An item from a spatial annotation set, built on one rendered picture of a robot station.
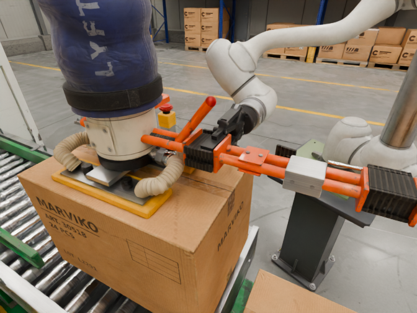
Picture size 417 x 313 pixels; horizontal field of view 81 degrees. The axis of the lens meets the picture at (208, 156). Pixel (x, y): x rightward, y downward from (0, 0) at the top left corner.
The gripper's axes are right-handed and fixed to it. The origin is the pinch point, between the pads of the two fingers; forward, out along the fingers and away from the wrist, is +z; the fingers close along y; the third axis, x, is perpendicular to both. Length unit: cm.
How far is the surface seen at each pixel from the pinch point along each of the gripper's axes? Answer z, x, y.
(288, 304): -12, -26, 66
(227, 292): -2, -5, 59
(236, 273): -11, -6, 59
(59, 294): 25, 52, 66
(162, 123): -48, 53, 25
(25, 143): -32, 171, 61
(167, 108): -49, 50, 17
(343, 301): -61, -57, 120
